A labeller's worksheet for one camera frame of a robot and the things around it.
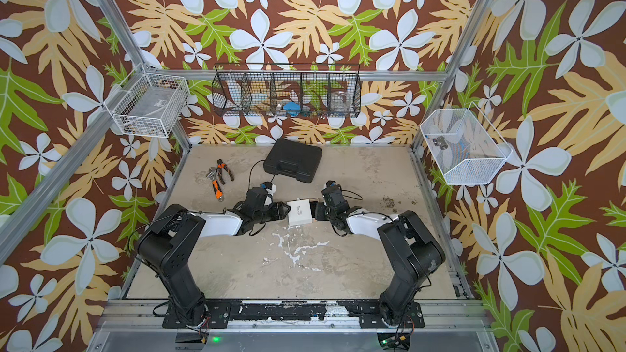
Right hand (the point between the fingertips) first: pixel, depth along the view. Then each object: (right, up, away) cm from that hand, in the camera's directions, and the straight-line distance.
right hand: (318, 207), depth 96 cm
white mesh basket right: (+51, +23, -12) cm, 57 cm away
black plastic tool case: (-11, +19, +9) cm, 24 cm away
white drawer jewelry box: (-7, -2, -2) cm, 8 cm away
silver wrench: (-48, +13, +13) cm, 51 cm away
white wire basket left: (-63, +39, -9) cm, 74 cm away
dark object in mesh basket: (+44, +25, -10) cm, 51 cm away
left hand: (-12, 0, 0) cm, 12 cm away
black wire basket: (-12, +47, +1) cm, 49 cm away
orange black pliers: (-45, +16, +15) cm, 51 cm away
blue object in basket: (-10, +39, -2) cm, 40 cm away
